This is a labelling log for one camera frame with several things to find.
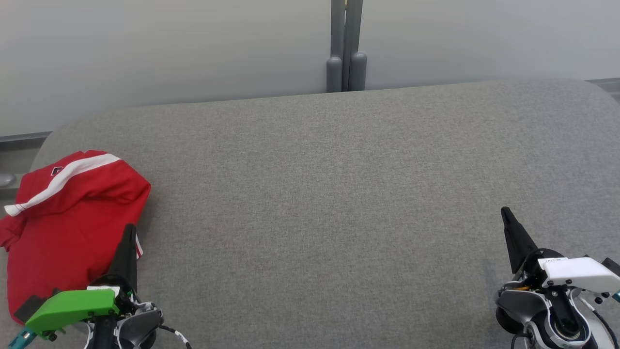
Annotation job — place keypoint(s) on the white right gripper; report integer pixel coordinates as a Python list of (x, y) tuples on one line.
[(581, 274)]

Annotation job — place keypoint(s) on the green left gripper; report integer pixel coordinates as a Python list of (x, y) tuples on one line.
[(72, 305)]

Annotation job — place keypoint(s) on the red white basketball jersey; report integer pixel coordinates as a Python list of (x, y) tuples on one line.
[(58, 261)]

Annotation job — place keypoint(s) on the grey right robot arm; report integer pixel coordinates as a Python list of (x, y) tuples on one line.
[(518, 303)]

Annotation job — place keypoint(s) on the grey rounded floor foot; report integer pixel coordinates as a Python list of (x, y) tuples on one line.
[(7, 180)]

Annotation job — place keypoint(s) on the grey fabric sofa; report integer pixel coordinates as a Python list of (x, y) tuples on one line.
[(315, 218)]

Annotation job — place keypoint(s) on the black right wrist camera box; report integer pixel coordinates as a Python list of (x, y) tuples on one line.
[(612, 267)]

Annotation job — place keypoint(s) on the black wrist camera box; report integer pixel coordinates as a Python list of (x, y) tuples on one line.
[(34, 305), (612, 267)]

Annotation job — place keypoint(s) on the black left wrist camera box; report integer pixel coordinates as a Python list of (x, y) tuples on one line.
[(34, 305)]

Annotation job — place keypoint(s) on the grey wall skirting rail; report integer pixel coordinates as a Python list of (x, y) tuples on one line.
[(19, 150), (605, 87)]

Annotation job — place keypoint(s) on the grey partition post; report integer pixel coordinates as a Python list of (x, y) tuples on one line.
[(346, 48)]

